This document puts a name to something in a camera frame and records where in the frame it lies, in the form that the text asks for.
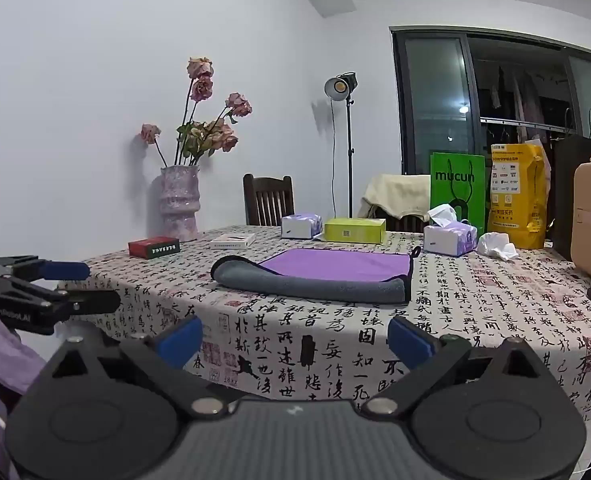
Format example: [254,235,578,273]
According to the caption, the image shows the purple and grey towel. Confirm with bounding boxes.
[210,246,423,305]

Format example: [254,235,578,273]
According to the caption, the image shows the dark wooden chair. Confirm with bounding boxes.
[242,173,296,228]

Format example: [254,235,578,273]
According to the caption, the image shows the sliding glass door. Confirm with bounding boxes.
[390,26,591,177]

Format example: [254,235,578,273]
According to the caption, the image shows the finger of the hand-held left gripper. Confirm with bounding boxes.
[36,289,122,318]
[0,256,91,281]

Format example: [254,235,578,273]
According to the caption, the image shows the crumpled white tissue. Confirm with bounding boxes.
[476,232,521,261]

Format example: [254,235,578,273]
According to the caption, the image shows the speckled pink ceramic vase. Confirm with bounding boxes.
[150,165,200,244]

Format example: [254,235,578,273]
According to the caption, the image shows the cream cloth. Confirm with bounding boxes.
[359,174,432,221]

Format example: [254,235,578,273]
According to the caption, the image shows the purple tissue pack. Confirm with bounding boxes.
[423,204,479,256]
[281,213,323,240]

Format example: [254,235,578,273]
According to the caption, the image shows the white flat box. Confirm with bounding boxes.
[210,233,257,250]

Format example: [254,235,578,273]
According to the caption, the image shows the red flat box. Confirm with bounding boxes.
[128,236,181,260]

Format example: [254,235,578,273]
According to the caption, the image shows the dried pink roses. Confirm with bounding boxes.
[140,57,253,167]

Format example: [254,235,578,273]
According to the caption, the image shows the yellow plastic bag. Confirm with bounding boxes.
[486,142,551,250]

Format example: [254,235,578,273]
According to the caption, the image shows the green tissue box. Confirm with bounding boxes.
[323,217,387,245]

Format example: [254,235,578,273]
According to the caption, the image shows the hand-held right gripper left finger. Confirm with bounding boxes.
[43,316,242,417]

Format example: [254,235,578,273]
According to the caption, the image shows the studio light on stand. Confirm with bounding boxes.
[323,72,359,221]

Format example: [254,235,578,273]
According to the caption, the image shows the dark chair under cloth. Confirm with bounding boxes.
[370,204,429,234]

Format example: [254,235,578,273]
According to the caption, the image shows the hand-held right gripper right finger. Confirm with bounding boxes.
[359,316,549,417]

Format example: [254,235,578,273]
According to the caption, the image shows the hanging clothes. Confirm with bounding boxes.
[489,66,547,142]

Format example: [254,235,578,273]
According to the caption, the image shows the green paper bag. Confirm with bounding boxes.
[429,151,487,236]

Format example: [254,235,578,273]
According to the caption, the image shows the black paper bag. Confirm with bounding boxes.
[549,135,591,262]

